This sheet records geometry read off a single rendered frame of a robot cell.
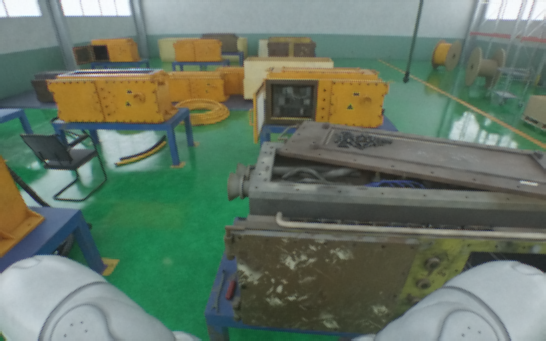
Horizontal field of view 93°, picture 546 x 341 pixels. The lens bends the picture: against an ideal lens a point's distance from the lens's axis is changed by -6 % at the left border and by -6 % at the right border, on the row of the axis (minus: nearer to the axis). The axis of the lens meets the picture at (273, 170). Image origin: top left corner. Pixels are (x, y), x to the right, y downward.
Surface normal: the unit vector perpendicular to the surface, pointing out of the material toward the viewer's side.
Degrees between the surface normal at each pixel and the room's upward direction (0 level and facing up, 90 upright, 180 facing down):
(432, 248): 90
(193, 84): 90
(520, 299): 17
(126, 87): 90
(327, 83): 90
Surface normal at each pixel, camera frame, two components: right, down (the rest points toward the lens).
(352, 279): -0.09, 0.48
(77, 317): 0.02, -0.56
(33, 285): -0.07, -0.79
